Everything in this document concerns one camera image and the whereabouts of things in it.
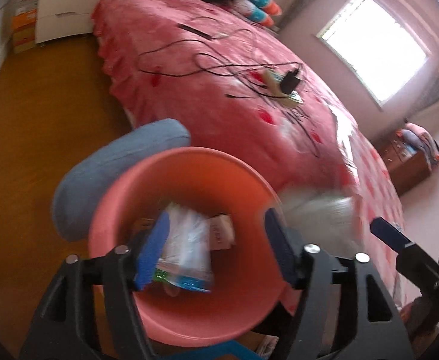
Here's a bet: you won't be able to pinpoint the black phone on bed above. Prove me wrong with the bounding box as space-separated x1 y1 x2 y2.
177 24 214 41

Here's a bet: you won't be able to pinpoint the black charger adapter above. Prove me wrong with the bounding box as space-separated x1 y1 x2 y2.
279 67 301 95

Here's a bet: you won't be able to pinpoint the lower cartoon pillow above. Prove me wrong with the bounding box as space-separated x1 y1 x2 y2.
232 0 274 28

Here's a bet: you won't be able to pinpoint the folded blankets on cabinet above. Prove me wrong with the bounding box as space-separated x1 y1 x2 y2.
396 119 439 165

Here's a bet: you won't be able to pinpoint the green blue snack bag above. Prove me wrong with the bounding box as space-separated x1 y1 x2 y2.
153 204 213 293

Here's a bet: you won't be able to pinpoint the white nightstand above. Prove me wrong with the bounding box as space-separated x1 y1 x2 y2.
35 0 99 44

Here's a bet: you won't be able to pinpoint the beige power strip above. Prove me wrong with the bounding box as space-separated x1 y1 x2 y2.
262 68 304 109

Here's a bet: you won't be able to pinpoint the pink bed with blanket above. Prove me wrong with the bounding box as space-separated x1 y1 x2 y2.
92 0 355 196

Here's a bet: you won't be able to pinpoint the grey wet wipes pack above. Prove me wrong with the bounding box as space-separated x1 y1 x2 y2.
279 188 362 258

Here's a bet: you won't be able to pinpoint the right hand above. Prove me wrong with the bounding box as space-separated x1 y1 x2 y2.
400 297 439 342

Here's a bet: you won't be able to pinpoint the pink plastic trash bin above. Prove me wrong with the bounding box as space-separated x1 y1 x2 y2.
88 147 286 347

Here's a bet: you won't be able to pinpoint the brown wooden cabinet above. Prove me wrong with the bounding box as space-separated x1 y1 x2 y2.
377 137 432 197

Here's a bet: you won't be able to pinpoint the blue round stool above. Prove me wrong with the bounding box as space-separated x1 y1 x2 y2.
51 119 191 242

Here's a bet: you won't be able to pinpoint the black charger cable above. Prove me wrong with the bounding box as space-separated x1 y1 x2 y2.
136 16 322 159

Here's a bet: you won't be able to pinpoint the white milk carton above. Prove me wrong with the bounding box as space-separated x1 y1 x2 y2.
207 214 235 251

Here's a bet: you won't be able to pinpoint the window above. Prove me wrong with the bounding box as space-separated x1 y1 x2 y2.
317 0 429 107

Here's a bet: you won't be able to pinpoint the red checked tablecloth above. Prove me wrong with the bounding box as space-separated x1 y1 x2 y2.
279 119 406 307

